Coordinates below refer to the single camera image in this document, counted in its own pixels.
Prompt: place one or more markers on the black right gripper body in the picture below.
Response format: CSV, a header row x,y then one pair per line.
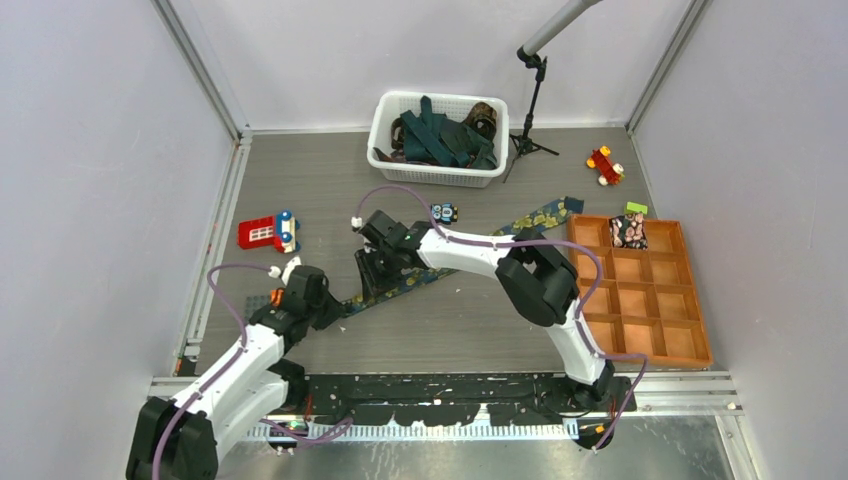
x,y
387,253

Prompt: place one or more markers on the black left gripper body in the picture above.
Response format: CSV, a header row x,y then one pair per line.
x,y
314,306

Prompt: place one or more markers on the blue yellow floral tie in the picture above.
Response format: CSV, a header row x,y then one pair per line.
x,y
551,215

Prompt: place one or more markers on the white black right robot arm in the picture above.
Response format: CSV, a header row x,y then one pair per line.
x,y
539,281

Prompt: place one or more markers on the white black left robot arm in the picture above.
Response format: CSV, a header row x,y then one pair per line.
x,y
187,435

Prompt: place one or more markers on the orange grey toy block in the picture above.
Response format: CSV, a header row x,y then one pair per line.
x,y
256,303

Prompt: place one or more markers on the blue owl toy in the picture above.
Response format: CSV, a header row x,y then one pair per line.
x,y
444,213

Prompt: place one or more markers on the red toy house block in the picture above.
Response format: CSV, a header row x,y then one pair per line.
x,y
277,231

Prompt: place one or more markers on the dark floral tie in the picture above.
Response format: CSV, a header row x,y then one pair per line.
x,y
395,156

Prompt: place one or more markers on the dark green tie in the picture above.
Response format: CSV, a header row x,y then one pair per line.
x,y
431,138

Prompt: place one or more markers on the white plastic basket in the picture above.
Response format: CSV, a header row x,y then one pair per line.
x,y
455,107

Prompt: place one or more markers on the brown patterned rolled tie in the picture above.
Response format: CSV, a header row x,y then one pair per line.
x,y
482,119

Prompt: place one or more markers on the black tripod stand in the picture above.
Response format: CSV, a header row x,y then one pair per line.
x,y
524,145

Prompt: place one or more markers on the red toy car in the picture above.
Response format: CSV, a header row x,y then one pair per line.
x,y
609,173

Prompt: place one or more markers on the green toy block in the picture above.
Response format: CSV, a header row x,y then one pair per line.
x,y
633,208

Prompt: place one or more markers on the orange wooden compartment tray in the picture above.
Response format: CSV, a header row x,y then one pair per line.
x,y
647,299

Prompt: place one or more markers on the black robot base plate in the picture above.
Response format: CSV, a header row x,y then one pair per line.
x,y
512,399

